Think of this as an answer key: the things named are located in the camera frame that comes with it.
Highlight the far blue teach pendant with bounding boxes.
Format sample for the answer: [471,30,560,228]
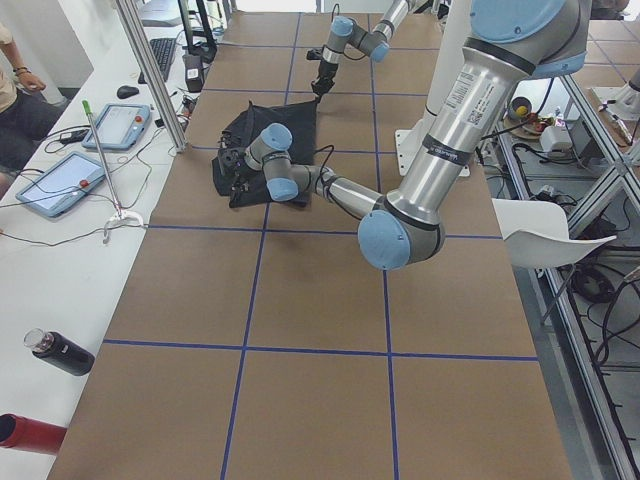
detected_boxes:
[82,100,151,151]

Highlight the black water bottle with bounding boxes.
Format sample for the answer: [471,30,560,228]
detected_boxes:
[23,328,95,376]

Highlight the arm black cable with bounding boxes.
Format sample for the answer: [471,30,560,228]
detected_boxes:
[312,144,337,196]

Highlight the aluminium frame post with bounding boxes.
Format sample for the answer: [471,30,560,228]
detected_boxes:
[114,0,187,153]

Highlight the red cylinder bottle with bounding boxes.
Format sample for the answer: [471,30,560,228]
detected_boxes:
[1,413,67,455]

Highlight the seated person beige shirt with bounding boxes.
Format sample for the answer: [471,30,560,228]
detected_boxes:
[1,25,62,174]

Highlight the blue teach pendant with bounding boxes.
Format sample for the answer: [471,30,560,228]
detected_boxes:
[82,100,151,151]
[15,152,105,218]

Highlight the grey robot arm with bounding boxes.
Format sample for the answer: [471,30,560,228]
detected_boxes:
[217,1,591,270]
[306,0,429,102]

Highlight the white plastic chair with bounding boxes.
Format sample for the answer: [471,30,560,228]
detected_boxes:
[492,199,616,268]

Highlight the green tipped metal rod stand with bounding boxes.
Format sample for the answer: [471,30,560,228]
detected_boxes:
[82,99,144,245]

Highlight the black graphic t-shirt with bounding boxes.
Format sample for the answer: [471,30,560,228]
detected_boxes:
[212,100,317,209]

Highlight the white power adapter box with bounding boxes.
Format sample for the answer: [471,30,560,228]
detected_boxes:
[539,126,573,154]

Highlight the near blue teach pendant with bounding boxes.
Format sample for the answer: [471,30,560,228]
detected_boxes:
[15,152,105,218]

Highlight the bowl with yellow ball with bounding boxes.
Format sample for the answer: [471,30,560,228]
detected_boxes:
[508,96,532,121]

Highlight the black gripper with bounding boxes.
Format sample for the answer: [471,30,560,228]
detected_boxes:
[306,47,341,103]
[219,147,254,194]

